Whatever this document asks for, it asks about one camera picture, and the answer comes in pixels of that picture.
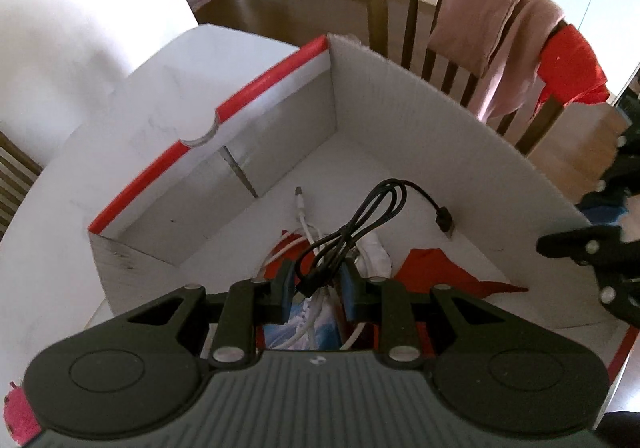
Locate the slatted wooden chair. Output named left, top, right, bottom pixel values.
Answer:
left=0, top=130, right=44, bottom=240

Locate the pink scarf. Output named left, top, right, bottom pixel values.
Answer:
left=427, top=0, right=567, bottom=125

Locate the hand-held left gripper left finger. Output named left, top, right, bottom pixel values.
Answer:
left=126, top=259, right=297, bottom=371

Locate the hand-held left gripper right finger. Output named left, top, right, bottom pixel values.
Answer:
left=341, top=262, right=507, bottom=371

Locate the black cable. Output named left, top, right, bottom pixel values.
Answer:
left=295, top=178, right=457, bottom=300

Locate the red garment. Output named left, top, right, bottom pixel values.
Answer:
left=535, top=23, right=612, bottom=107

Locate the white cable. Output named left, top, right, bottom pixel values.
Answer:
left=259, top=185, right=382, bottom=352

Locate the blue printed packet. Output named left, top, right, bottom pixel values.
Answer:
left=262, top=292, right=347, bottom=352

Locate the red cloth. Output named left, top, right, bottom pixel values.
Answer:
left=260, top=227, right=529, bottom=359

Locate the white plush toy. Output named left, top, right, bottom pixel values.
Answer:
left=356, top=234, right=392, bottom=280

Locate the pink plush toy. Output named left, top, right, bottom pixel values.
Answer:
left=2, top=380, right=42, bottom=447

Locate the white cardboard box red rim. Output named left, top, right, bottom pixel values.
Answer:
left=87, top=33, right=640, bottom=379

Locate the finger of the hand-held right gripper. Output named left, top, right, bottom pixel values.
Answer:
left=536, top=226, right=640, bottom=330
left=576, top=122, right=640, bottom=230

